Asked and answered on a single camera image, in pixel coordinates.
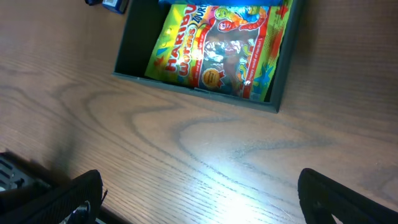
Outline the green Haribo worms bag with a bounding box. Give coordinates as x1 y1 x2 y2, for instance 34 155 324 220
145 1 293 101

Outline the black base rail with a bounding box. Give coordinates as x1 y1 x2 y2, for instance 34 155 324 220
1 152 128 224

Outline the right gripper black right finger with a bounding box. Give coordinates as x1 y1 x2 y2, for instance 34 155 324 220
298 168 397 224

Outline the long blue snack packet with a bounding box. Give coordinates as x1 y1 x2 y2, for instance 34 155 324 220
158 0 284 6

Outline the dark green box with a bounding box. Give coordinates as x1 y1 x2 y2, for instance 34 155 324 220
113 1 304 113

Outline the dark blue candy bar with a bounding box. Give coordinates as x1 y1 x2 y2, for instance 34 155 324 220
85 0 103 6

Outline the small blue white box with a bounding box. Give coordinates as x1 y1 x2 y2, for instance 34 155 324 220
102 0 129 14

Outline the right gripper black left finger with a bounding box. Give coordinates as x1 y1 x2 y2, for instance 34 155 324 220
1 170 103 224

